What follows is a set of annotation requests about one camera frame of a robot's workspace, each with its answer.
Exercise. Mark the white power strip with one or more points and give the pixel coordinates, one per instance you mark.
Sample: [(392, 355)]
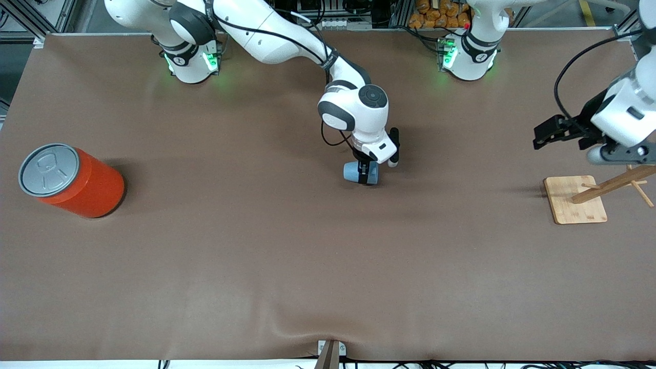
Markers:
[(343, 23)]

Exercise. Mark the pile of orange snack bags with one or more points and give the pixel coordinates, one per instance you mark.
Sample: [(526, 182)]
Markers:
[(435, 15)]

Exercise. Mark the wooden cup rack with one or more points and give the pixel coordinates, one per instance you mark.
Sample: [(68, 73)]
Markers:
[(576, 202)]

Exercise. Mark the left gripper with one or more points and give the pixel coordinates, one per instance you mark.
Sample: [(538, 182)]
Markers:
[(591, 117)]

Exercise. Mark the light blue plastic cup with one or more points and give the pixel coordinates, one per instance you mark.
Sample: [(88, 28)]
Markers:
[(351, 171)]

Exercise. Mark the orange can with grey lid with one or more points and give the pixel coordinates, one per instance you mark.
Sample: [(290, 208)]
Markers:
[(89, 187)]

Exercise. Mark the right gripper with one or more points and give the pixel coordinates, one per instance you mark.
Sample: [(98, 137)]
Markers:
[(364, 165)]

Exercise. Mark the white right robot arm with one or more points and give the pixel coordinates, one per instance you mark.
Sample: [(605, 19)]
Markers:
[(256, 31)]

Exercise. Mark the brown table mat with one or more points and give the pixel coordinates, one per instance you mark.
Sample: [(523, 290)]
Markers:
[(328, 256)]

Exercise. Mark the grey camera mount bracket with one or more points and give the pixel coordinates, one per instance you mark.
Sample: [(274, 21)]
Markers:
[(328, 359)]

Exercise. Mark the aluminium profile frame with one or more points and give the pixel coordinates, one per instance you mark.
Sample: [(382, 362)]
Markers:
[(36, 15)]

